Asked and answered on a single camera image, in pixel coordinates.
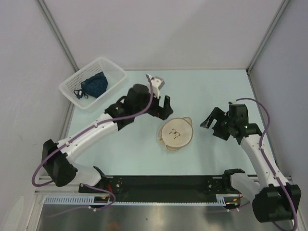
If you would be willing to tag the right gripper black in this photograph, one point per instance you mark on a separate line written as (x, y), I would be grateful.
(218, 114)

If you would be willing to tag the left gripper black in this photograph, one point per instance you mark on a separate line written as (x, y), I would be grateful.
(162, 113)

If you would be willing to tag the beige mesh laundry bag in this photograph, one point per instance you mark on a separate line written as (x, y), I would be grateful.
(175, 134)

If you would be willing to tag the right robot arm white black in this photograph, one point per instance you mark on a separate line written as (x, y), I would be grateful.
(273, 198)

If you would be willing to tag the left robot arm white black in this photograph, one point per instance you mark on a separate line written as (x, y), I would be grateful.
(59, 157)

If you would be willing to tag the dark blue bra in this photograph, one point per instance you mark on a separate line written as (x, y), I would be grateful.
(94, 86)

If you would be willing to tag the white plastic perforated basket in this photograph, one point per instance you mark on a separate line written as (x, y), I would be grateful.
(115, 75)

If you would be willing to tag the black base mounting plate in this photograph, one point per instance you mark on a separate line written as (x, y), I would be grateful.
(168, 189)

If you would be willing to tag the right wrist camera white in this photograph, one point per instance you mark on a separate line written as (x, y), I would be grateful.
(235, 104)

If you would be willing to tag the white slotted cable duct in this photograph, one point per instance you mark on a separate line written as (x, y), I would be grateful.
(104, 200)

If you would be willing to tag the left aluminium frame post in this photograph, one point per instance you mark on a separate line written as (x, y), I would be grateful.
(57, 33)

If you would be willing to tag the aluminium frame post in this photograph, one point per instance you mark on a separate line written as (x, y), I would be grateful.
(269, 32)
(57, 33)

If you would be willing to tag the right aluminium frame post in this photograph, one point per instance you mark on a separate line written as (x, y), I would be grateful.
(269, 32)

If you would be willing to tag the aluminium extrusion rail left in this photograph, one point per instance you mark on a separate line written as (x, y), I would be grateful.
(53, 189)

